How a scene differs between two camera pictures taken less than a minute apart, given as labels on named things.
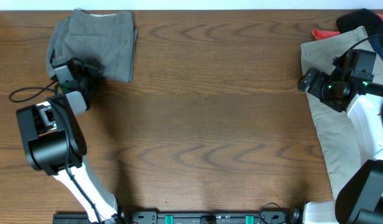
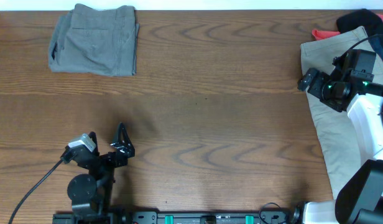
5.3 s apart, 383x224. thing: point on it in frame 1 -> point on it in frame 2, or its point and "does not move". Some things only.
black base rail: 176,218 does not move
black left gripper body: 91,73 -> 109,162
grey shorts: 109,37 does not move
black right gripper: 315,89 does not move
